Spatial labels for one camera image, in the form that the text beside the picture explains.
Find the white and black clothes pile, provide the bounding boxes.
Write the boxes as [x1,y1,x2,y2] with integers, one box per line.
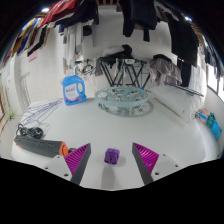
[101,44,134,60]

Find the grey cloth on rack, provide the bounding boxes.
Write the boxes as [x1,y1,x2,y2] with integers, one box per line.
[148,54,183,86]

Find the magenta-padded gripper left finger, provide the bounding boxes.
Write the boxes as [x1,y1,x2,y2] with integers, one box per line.
[42,143,92,186]

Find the white clip hanger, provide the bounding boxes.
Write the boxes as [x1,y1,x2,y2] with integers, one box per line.
[75,61,95,76]

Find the purple charger block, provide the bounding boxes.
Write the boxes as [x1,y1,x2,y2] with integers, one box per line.
[103,147,121,165]

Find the teal bags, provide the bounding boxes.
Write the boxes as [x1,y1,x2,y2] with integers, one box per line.
[205,112,223,141]

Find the grey power strip orange ends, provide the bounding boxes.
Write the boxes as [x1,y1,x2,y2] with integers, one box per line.
[13,134,77,158]

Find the long white slab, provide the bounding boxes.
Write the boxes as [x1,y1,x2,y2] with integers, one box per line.
[149,84,201,122]

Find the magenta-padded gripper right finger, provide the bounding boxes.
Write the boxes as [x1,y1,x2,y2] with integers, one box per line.
[131,142,183,186]

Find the colourful hanging clothes row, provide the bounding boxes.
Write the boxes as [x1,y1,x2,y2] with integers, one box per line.
[3,0,99,64]

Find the dark hanging clothes row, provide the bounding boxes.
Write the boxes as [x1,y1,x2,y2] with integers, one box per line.
[118,0,221,88]

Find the black coiled power cable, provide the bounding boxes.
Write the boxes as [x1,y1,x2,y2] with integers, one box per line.
[15,123,45,140]

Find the black folding drying rack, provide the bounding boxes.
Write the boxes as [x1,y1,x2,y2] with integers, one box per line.
[96,56,153,89]

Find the blue detergent bottle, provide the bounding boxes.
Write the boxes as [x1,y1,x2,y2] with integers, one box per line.
[62,73,88,107]

